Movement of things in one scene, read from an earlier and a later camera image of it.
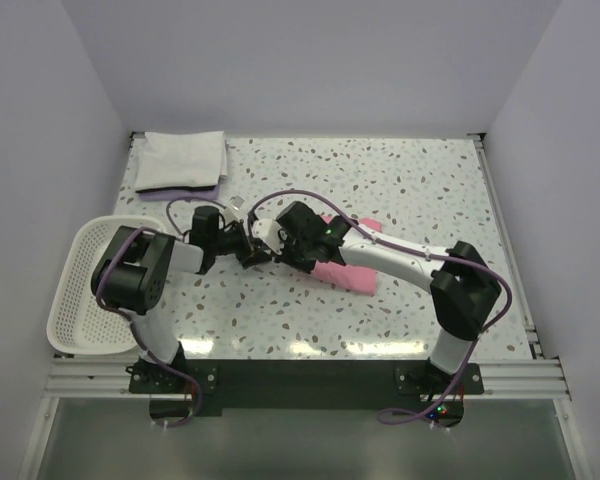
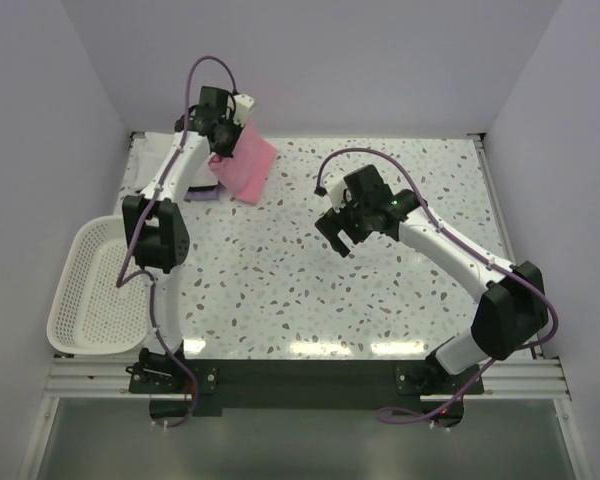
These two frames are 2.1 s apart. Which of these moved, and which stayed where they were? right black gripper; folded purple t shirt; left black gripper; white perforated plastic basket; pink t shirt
Moved: left black gripper; pink t shirt; right black gripper
Stayed: white perforated plastic basket; folded purple t shirt
